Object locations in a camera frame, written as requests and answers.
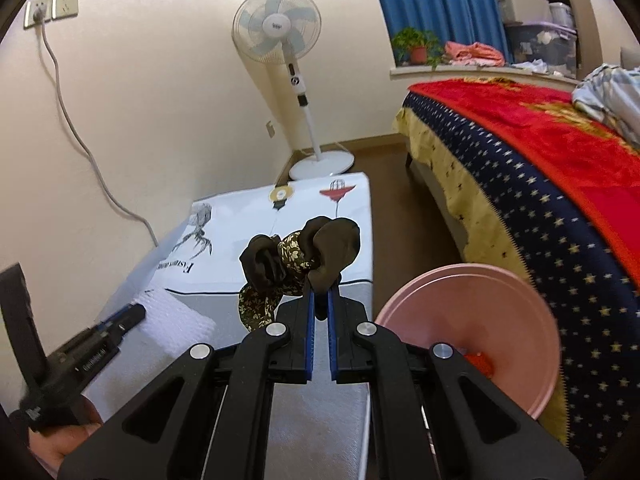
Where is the red plastic bag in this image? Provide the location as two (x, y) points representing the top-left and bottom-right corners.
(464, 352), (495, 378)

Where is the pink plastic trash bin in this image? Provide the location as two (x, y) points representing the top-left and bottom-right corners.
(375, 263), (561, 418)

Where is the black gold patterned cloth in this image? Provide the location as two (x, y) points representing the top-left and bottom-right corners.
(238, 216), (360, 332)

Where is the left human hand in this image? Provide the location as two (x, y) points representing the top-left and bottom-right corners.
(28, 396), (103, 478)

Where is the white foam wrap sheet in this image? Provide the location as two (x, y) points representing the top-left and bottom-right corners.
(85, 289), (218, 420)

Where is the navy star bed sheet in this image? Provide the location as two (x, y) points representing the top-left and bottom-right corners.
(394, 91), (639, 469)

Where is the red bed blanket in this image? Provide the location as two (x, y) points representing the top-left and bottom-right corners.
(408, 78), (639, 283)

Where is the white standing fan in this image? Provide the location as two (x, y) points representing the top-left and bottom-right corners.
(231, 0), (355, 181)

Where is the pink clothes pile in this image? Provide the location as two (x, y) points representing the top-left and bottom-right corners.
(445, 41), (506, 67)

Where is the striped grey blue quilt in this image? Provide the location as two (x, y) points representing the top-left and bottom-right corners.
(572, 64), (640, 150)

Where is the potted green plant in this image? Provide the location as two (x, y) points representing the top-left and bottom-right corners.
(390, 26), (444, 67)

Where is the clear plastic storage box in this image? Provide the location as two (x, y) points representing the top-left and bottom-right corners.
(504, 22), (577, 67)

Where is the white box appliance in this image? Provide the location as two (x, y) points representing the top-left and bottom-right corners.
(496, 0), (552, 24)

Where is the grey wall power cable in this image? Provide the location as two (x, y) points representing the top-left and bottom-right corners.
(34, 6), (161, 248)

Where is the white wall power socket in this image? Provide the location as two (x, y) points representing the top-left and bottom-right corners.
(23, 0), (79, 29)

